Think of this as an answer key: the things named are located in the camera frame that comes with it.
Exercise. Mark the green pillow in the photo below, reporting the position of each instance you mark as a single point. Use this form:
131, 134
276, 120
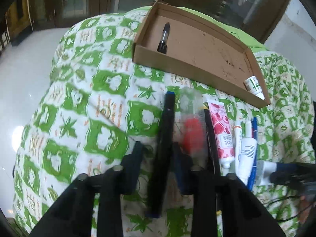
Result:
140, 13

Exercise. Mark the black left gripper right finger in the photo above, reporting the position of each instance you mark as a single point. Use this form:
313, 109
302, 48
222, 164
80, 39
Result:
186, 178

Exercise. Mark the white orange-banded ointment tube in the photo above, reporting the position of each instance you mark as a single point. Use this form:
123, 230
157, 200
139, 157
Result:
238, 143

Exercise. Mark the pink rose cream tube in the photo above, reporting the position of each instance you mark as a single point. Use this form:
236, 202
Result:
223, 134

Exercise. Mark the thin black yellow-tipped pen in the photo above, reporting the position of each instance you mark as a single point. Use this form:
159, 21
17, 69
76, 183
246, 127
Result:
213, 166

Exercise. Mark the brown cardboard tray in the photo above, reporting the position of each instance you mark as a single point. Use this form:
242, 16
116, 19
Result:
198, 50

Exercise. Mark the black clear pen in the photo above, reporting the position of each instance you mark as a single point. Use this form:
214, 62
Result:
162, 47

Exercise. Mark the green white patterned bedspread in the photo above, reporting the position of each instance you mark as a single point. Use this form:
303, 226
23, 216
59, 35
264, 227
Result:
100, 102

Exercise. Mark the blue pen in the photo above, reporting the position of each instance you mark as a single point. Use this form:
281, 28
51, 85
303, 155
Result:
252, 177

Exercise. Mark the dark wooden glass cabinet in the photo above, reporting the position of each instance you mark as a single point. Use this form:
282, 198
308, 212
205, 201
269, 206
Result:
258, 18

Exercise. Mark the small white green bottle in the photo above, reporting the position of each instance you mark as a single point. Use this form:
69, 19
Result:
252, 85

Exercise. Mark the black marker blue ends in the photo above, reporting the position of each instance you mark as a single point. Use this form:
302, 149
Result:
157, 184

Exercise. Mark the person right hand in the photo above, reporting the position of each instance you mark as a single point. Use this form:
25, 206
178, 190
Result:
305, 206

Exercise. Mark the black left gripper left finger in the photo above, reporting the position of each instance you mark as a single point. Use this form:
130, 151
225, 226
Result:
131, 167

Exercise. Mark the white silver marker pen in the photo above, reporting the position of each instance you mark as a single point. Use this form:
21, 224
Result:
264, 170

